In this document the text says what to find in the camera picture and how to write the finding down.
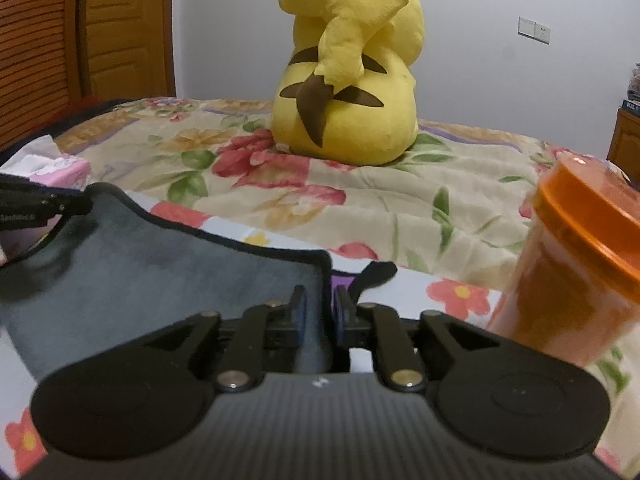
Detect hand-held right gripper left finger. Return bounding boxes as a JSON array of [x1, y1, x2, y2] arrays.
[[143, 285, 309, 394]]

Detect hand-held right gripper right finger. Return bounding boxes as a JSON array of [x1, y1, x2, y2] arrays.
[[333, 287, 502, 392]]

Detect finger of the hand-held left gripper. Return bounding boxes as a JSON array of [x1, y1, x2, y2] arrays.
[[0, 174, 94, 230]]

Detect grey towel with dark trim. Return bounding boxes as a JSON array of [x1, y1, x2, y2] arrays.
[[0, 182, 399, 382]]

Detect pink printed cloth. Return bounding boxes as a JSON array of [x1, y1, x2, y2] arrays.
[[0, 135, 92, 192]]

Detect floral bed sheet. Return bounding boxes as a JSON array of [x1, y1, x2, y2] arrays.
[[0, 97, 640, 478]]

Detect wooden louvred wardrobe door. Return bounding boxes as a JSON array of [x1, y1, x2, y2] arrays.
[[0, 0, 84, 152]]

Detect yellow plush toy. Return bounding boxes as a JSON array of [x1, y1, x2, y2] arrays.
[[271, 0, 469, 167]]

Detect orange plastic jar with lid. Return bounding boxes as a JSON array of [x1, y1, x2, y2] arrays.
[[487, 155, 640, 369]]

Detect wooden cabinet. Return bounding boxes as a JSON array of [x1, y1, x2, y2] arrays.
[[607, 107, 640, 177]]

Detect white wall socket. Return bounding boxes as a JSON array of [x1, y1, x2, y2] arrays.
[[517, 16, 552, 45]]

